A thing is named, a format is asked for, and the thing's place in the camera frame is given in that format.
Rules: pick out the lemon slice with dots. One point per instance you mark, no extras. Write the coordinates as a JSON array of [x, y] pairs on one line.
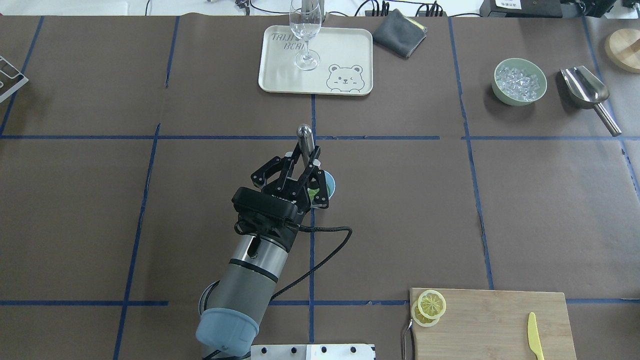
[[312, 193], [431, 304], [420, 319]]

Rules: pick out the clear wine glass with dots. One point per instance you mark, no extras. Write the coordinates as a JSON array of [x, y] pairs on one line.
[[305, 20]]

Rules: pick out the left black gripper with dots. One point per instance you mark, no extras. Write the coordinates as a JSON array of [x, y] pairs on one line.
[[286, 192]]

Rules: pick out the steel ice scoop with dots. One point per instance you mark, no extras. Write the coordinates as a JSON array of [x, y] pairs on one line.
[[587, 91]]

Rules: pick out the grey folded cloth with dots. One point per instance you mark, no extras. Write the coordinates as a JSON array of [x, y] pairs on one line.
[[400, 34]]

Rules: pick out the steel muddler black tip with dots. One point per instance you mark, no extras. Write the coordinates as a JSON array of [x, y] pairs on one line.
[[306, 143]]

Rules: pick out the yellow plastic knife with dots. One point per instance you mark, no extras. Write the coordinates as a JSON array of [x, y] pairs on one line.
[[533, 337]]

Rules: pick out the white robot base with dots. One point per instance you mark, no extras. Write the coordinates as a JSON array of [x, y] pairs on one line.
[[336, 351]]

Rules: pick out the round wooden stand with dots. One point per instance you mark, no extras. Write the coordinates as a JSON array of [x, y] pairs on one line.
[[623, 49]]

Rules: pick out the white cup rack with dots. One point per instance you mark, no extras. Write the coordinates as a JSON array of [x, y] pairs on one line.
[[11, 79]]

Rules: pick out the light blue cup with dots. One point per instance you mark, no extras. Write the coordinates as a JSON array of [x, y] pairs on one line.
[[330, 189]]

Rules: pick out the green bowl of ice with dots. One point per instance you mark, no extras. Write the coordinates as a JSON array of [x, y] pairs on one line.
[[518, 82]]

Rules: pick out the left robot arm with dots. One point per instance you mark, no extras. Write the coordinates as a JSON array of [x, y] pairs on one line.
[[232, 309]]

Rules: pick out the bamboo cutting board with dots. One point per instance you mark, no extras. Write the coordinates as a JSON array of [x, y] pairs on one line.
[[483, 324]]

